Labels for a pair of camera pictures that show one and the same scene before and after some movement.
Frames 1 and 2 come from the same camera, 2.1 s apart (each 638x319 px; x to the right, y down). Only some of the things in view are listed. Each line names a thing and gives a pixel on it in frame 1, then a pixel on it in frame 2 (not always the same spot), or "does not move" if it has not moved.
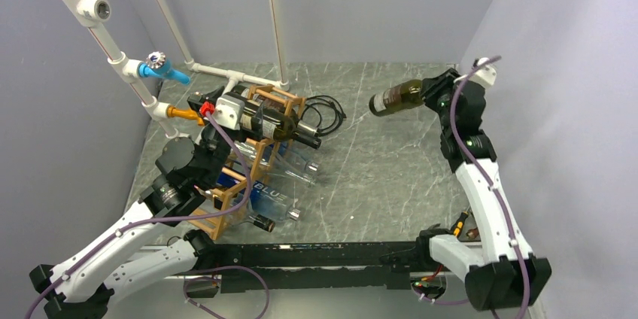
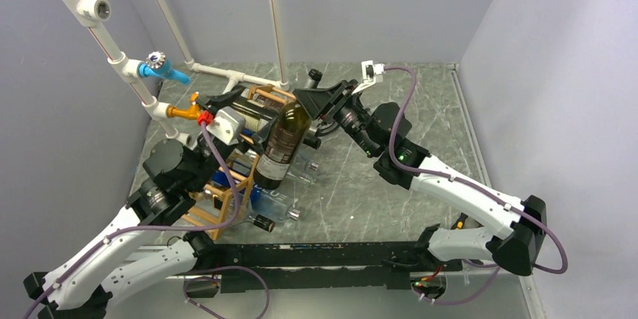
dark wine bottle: (282, 129) does not move
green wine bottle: (398, 97) -> (290, 126)
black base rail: (310, 267) does not move
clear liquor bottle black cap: (241, 213) does not move
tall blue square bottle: (289, 159) does not move
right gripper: (432, 86) -> (316, 101)
